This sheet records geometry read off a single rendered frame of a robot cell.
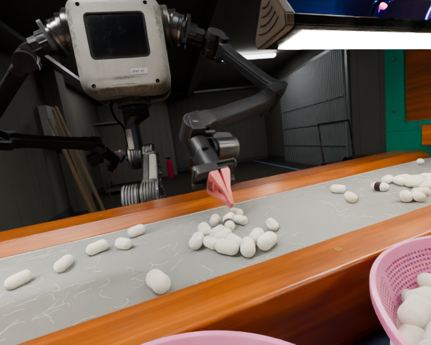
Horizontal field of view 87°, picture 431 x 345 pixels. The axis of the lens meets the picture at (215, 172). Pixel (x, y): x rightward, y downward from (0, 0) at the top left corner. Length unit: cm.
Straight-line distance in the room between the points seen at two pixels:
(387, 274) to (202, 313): 18
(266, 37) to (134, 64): 65
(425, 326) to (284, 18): 36
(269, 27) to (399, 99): 85
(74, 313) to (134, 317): 10
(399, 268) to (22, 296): 45
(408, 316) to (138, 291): 27
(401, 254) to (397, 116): 90
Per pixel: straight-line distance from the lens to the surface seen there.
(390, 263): 31
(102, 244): 46
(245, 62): 101
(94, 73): 99
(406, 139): 117
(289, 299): 25
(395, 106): 118
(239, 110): 71
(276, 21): 39
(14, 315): 39
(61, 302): 37
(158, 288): 29
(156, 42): 99
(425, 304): 29
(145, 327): 23
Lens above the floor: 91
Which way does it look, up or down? 8 degrees down
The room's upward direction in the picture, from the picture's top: 8 degrees counter-clockwise
